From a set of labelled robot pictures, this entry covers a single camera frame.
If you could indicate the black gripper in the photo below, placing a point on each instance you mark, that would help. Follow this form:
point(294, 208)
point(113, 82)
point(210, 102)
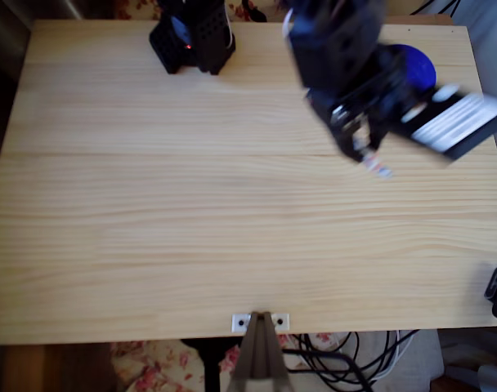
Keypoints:
point(356, 135)

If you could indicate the small colourful ball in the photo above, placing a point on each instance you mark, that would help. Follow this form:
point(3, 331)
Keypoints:
point(377, 166)

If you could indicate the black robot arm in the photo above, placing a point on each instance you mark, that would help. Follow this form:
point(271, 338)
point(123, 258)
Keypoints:
point(334, 45)

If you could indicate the blue round object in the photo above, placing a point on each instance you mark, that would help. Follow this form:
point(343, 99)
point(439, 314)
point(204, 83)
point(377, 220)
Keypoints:
point(420, 67)

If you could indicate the white ornate floral chair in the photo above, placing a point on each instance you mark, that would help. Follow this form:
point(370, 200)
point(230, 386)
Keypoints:
point(138, 8)

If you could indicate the black stand pole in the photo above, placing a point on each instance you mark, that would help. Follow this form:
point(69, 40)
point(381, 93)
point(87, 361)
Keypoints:
point(211, 363)

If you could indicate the floral cloth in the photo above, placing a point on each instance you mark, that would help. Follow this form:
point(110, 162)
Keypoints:
point(150, 367)

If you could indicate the white metal bracket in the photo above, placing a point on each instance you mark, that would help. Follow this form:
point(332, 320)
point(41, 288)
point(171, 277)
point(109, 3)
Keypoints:
point(238, 322)

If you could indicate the brown mounting post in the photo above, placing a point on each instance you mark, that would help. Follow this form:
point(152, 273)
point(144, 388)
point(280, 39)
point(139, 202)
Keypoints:
point(258, 359)

